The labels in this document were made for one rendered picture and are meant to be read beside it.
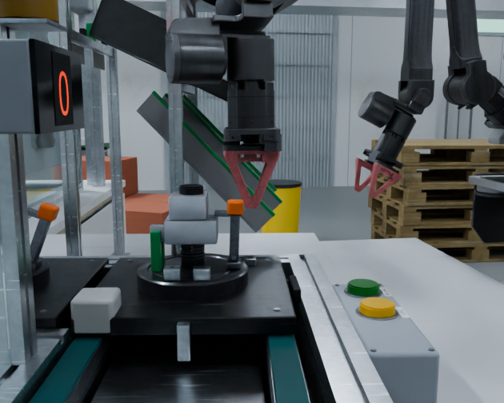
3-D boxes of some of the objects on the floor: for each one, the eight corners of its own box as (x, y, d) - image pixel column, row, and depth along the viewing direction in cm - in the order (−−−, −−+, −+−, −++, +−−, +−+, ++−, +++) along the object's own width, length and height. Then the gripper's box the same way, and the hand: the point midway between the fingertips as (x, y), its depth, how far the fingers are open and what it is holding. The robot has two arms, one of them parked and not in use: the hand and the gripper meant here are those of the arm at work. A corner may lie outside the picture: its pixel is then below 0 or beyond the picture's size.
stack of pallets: (497, 235, 517) (504, 138, 501) (556, 261, 430) (567, 145, 415) (364, 237, 506) (368, 139, 490) (398, 265, 419) (403, 145, 404)
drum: (262, 255, 447) (263, 185, 438) (254, 244, 482) (254, 179, 473) (306, 253, 454) (306, 184, 444) (294, 242, 489) (295, 178, 479)
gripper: (282, 78, 61) (282, 215, 63) (276, 83, 71) (276, 201, 73) (221, 79, 61) (223, 216, 63) (223, 83, 71) (226, 201, 73)
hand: (252, 201), depth 68 cm, fingers closed
